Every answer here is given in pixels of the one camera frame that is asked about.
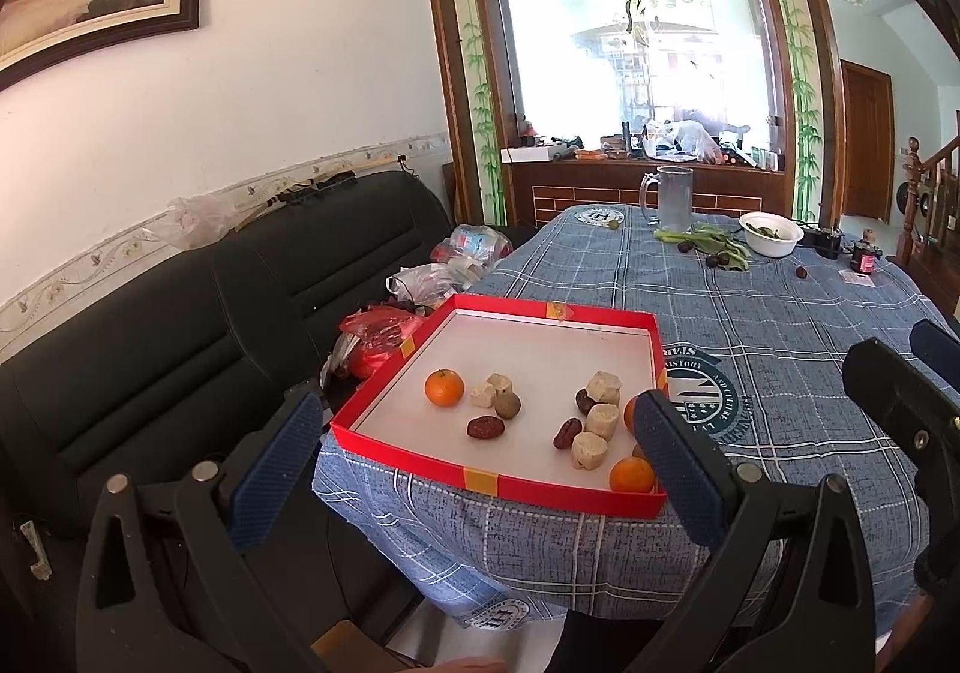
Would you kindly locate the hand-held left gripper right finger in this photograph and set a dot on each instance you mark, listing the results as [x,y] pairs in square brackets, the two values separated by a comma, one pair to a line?
[679,467]

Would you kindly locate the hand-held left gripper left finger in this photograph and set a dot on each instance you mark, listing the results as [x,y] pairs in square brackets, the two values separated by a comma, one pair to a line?
[277,467]

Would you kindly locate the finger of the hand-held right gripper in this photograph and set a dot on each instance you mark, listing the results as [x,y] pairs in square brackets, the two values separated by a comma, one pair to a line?
[937,343]
[885,388]

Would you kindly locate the orange mandarin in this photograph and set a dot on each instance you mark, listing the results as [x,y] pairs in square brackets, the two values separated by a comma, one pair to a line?
[631,476]
[630,412]
[445,388]

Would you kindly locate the pale sugarcane chunk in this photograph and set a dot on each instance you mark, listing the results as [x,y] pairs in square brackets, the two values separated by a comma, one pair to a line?
[602,421]
[589,452]

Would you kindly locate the large beige bread chunk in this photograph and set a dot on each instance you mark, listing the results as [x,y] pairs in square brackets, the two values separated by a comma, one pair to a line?
[604,388]

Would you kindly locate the dark wrinkled date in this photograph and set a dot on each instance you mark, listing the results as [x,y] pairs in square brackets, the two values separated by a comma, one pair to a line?
[586,401]

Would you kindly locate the red shallow box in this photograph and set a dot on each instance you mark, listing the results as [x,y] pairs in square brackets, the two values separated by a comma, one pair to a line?
[525,350]

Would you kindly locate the small beige bread piece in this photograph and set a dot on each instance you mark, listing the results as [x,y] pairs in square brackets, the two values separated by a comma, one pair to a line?
[482,395]

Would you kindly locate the person's right hand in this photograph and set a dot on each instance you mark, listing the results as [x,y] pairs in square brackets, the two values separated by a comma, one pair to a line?
[909,632]

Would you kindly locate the white red printed card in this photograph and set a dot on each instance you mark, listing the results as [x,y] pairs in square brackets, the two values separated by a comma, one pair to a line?
[855,277]

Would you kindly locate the black bottle red label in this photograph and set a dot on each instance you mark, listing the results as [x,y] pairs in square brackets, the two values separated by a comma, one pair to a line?
[864,254]

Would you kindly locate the wooden chair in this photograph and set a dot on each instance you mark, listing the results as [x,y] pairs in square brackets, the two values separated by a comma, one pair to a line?
[926,208]

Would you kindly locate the black power adapter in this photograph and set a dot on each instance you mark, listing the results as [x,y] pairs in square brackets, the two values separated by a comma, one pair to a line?
[823,242]

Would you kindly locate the red plastic bag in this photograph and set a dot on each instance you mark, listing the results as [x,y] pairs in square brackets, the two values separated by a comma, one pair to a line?
[379,332]

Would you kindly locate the black sofa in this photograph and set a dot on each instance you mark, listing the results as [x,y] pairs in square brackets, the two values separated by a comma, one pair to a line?
[150,343]

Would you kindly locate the brown cardboard piece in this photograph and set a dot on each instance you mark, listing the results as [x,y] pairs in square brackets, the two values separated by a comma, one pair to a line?
[345,643]

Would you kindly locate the white bowl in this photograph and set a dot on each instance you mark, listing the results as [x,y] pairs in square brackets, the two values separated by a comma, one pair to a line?
[770,236]

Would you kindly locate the brown wooden door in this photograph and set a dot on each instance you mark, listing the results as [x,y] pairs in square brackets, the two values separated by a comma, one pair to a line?
[868,141]

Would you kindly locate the green vegetable stalks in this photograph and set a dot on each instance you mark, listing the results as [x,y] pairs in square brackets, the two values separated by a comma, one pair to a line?
[705,239]

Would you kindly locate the white paper scrap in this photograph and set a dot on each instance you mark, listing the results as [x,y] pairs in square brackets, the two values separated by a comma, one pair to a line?
[34,549]

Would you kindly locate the clear crumpled plastic bag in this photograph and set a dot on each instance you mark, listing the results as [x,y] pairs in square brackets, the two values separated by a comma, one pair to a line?
[196,219]

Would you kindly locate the clear glass pitcher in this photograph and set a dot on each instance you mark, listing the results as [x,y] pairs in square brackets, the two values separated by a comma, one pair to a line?
[673,201]

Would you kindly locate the wooden cabinet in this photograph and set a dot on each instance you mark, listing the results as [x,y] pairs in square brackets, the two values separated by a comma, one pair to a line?
[570,193]

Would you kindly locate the blue print plastic bag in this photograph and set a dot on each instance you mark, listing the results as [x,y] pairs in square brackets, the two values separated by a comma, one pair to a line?
[476,244]

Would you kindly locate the white plastic bag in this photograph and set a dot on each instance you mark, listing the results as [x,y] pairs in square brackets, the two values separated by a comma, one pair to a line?
[694,141]

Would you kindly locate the white flat box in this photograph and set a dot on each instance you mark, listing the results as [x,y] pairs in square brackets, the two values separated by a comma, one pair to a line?
[532,153]

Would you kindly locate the wooden bamboo print partition frame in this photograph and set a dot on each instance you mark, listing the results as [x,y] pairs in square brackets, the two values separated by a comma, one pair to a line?
[450,81]

